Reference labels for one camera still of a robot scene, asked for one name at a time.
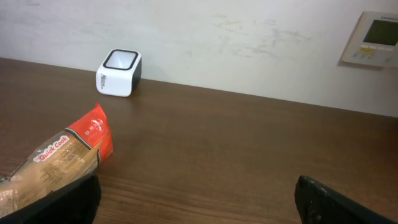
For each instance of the wall thermostat panel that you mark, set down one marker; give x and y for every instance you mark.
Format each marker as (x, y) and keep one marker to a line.
(373, 41)

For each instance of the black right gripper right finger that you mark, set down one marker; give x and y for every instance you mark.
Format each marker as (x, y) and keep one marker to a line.
(319, 204)

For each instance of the spaghetti pasta package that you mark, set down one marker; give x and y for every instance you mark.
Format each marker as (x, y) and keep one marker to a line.
(67, 156)

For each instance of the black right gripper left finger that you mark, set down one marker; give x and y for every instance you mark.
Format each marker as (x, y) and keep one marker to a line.
(75, 203)

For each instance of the white barcode scanner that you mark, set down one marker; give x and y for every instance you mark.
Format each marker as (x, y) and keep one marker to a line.
(119, 73)

